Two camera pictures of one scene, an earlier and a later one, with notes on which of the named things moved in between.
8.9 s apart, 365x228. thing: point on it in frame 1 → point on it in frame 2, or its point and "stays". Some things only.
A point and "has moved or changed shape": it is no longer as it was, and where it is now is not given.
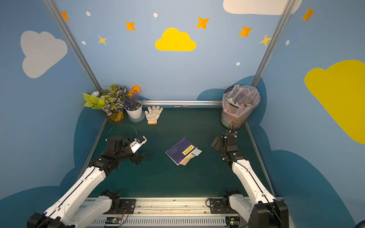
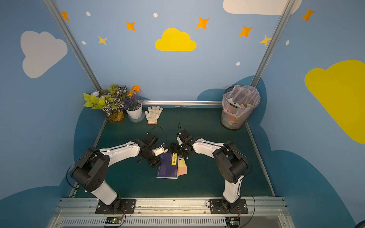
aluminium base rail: [168, 213] stays
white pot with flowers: [133, 105] stays
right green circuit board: [234, 222] stays
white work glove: [153, 115] stays
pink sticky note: [185, 161] → [182, 170]
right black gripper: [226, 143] → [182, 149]
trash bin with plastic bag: [237, 104] stays
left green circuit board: [113, 220] stays
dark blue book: [181, 150] has moved or changed shape
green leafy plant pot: [110, 100] stays
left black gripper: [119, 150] → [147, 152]
